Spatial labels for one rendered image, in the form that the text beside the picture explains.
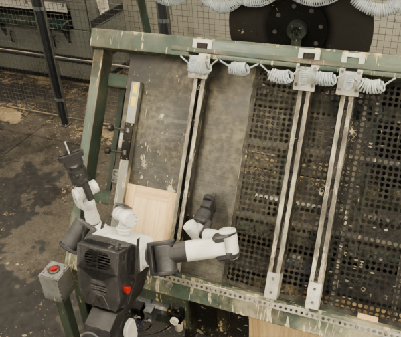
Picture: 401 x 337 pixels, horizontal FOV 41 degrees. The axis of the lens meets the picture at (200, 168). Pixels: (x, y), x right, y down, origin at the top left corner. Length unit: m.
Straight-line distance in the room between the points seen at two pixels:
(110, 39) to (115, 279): 1.30
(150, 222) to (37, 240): 1.93
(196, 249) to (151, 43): 1.12
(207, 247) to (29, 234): 2.69
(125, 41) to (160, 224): 0.97
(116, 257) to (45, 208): 2.81
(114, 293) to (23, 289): 2.03
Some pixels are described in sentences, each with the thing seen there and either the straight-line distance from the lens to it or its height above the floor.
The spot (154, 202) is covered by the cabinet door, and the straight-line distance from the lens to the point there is 2.85.
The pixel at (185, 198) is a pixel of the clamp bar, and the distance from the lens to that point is 2.72.
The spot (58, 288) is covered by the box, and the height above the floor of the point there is 0.87.
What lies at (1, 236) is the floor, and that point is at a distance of 4.82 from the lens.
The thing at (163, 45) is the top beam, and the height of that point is 1.90.
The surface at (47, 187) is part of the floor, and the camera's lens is 5.25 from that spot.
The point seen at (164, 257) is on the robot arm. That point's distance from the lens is 2.28.
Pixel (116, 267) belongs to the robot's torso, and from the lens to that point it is 2.24.
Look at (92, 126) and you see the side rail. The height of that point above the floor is 1.48.
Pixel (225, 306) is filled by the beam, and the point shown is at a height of 0.82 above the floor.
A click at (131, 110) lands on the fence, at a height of 1.57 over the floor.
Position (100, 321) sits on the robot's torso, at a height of 1.08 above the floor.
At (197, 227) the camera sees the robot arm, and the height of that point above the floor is 1.27.
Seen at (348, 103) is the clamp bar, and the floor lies 1.74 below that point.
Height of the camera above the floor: 2.89
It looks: 34 degrees down
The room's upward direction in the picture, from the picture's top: 4 degrees counter-clockwise
